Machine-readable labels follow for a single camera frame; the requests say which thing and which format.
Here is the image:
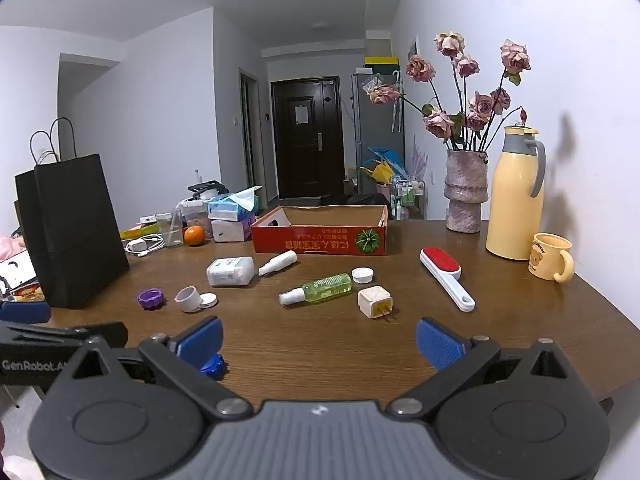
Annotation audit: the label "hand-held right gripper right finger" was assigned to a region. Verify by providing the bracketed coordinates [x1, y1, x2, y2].
[385, 317, 573, 422]

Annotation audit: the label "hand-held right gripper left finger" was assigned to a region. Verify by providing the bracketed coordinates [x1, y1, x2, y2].
[70, 316, 253, 422]

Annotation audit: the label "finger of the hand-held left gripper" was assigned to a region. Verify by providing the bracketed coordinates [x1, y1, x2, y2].
[0, 301, 52, 325]

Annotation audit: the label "blue bottle cap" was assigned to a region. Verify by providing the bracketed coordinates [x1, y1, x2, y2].
[200, 354, 227, 380]

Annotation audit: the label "white small cup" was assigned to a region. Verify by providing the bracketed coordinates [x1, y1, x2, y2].
[175, 286, 202, 314]

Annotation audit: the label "purple bottle cap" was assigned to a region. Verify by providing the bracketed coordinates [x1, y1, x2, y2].
[138, 288, 166, 310]

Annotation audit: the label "red and white lint brush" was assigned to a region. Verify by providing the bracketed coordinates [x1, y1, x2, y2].
[419, 246, 476, 313]

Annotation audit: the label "white charger plug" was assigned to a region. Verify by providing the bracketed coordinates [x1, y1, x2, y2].
[357, 285, 393, 321]

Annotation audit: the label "white spray bottle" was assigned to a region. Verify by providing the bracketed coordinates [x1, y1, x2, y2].
[258, 250, 298, 277]

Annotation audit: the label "green spray bottle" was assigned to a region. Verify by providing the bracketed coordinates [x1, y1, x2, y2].
[278, 273, 353, 307]

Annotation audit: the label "orange cardboard box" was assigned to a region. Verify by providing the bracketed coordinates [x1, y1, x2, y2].
[251, 205, 389, 256]

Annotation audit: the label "orange snack packet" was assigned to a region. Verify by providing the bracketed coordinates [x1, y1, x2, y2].
[9, 282, 47, 303]

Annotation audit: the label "white printed box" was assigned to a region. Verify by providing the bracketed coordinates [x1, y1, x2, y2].
[0, 251, 38, 291]

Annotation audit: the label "pink cloth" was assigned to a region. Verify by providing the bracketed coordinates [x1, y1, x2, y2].
[0, 234, 26, 261]

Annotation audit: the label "black paper bag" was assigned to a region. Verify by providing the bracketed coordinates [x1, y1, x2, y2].
[14, 117, 131, 310]

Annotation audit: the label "clear glass cup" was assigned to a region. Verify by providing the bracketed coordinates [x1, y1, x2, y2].
[155, 208, 184, 248]

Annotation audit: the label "clear food container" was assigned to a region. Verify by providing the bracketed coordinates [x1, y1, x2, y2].
[178, 197, 211, 231]

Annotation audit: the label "blue tissue pack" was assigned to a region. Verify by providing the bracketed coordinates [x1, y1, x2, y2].
[207, 185, 262, 222]

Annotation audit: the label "yellow bear mug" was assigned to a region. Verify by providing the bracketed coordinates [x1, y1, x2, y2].
[529, 232, 575, 283]

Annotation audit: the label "white rolling cart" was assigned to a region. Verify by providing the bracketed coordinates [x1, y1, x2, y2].
[390, 175, 427, 221]

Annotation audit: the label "pink stone vase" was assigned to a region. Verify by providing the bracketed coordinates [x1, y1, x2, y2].
[444, 149, 489, 234]

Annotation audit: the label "yellow thermos jug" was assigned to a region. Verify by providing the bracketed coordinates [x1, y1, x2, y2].
[486, 125, 547, 261]

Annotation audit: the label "blue and yellow umbrellas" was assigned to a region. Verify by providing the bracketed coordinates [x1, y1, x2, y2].
[360, 146, 406, 186]

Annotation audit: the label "dark entrance door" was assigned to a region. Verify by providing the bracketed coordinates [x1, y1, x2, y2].
[271, 76, 346, 199]

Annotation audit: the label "side door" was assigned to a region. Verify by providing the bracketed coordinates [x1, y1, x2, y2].
[239, 67, 261, 196]

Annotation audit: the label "grey refrigerator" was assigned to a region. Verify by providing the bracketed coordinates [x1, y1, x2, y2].
[351, 71, 406, 196]

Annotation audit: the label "folded white umbrella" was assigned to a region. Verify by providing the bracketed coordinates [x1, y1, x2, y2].
[390, 71, 405, 133]

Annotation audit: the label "dried pink roses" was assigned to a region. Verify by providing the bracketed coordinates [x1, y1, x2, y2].
[368, 31, 532, 153]

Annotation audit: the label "yellow and black box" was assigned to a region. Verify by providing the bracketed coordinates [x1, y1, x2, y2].
[364, 55, 401, 75]

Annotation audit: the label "white charging cable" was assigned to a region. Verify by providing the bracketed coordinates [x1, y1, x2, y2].
[123, 233, 166, 257]

